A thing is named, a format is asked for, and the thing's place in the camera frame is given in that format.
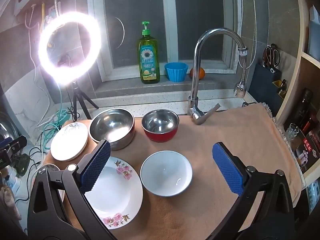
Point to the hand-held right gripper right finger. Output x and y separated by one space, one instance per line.
228 170

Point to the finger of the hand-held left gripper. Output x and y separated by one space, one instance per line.
17 142

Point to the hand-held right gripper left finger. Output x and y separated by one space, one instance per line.
96 165

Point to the white plate grey leaf print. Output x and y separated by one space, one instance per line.
67 142

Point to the white plate pink flower print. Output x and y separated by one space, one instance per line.
117 195

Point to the large steel bowl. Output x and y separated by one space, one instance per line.
112 125

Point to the light blue ceramic bowl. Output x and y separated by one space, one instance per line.
165 172

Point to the red steel bowl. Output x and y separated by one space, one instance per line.
160 136

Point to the person's left forearm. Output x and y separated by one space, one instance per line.
6 200

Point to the glass pot lid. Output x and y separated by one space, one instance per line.
7 127

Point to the orange towel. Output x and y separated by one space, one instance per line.
205 152

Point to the clear glass cup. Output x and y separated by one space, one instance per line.
292 132

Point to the red and black box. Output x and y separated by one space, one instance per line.
308 150

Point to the white plastic packet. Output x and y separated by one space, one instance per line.
313 197

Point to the dark knife block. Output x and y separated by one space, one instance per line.
262 85

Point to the chrome faucet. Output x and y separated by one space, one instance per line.
195 80

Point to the yellow utensil holder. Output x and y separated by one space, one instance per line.
277 86

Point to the dark bottle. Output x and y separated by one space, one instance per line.
303 107

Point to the orange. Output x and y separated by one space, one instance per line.
201 73

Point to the blue ribbed cup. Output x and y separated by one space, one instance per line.
176 72

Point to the green dish soap bottle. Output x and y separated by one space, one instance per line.
147 62

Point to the wooden shelf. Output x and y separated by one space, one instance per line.
307 80

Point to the yellow pipe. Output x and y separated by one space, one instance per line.
43 11

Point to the window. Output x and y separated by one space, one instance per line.
170 30

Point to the grey box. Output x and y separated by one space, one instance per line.
314 35

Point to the wall socket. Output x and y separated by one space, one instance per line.
53 9

